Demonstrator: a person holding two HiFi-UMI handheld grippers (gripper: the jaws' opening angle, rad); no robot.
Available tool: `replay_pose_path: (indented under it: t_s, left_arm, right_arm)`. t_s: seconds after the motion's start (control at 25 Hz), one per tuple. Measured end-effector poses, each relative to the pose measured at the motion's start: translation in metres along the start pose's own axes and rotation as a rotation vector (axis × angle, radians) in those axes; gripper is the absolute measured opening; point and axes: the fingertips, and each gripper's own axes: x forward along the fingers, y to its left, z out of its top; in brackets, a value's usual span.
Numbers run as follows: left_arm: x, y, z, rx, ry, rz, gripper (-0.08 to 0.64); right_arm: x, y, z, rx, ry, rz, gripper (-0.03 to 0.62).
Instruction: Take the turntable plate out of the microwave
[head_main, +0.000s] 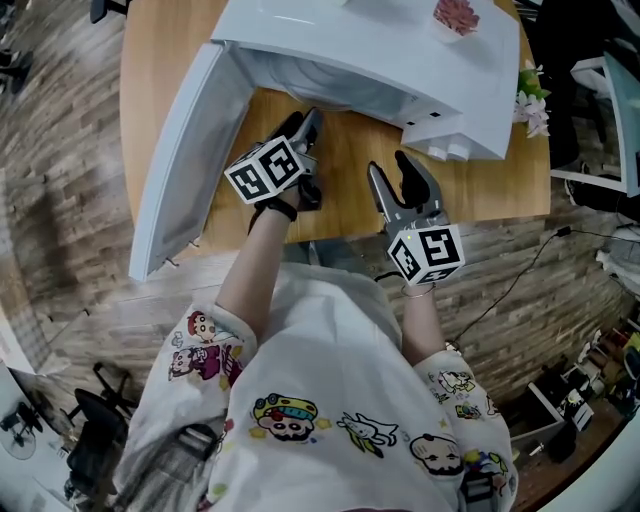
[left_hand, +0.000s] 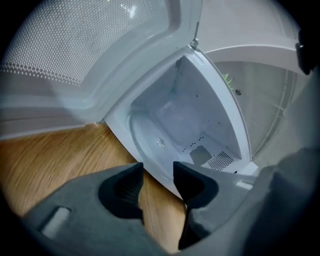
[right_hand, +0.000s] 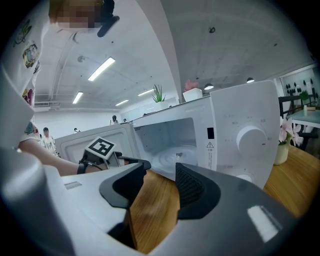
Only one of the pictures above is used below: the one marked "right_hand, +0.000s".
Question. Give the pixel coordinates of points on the black metal rack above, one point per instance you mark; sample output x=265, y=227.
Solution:
x=290, y=102

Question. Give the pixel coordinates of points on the round glass turntable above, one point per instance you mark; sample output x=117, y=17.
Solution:
x=170, y=160

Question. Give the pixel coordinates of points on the green plant in white pot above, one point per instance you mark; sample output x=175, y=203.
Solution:
x=158, y=97

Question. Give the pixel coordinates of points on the pink flowers in cream vase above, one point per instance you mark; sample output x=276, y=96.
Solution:
x=283, y=147

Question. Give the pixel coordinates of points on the white wall board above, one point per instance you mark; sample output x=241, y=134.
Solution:
x=300, y=82

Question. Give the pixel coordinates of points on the white microwave oven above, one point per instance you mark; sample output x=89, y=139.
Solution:
x=225, y=150

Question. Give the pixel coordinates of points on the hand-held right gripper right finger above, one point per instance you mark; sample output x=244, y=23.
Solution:
x=225, y=205

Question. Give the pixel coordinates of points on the person's head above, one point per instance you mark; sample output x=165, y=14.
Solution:
x=75, y=15

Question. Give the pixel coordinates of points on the round pendant lamp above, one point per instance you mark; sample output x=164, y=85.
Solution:
x=208, y=87
x=250, y=80

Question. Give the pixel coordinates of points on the long ceiling light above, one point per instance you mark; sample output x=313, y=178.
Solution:
x=122, y=102
x=145, y=92
x=101, y=69
x=77, y=97

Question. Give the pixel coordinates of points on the dark ceiling fitting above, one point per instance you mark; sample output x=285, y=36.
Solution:
x=212, y=29

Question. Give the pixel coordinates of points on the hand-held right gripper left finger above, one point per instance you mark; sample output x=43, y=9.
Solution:
x=87, y=190

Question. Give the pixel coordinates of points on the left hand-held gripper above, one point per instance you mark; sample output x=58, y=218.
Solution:
x=100, y=148

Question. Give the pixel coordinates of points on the black head-mounted camera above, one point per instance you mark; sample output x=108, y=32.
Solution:
x=108, y=22

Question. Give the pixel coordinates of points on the white table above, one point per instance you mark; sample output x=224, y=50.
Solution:
x=307, y=117

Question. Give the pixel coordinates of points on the pink plant in white pot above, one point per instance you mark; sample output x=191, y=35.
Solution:
x=192, y=92

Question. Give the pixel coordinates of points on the person's left forearm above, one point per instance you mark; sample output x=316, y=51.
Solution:
x=50, y=160

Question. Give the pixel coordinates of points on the round ceiling detector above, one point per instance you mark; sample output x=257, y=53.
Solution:
x=81, y=59

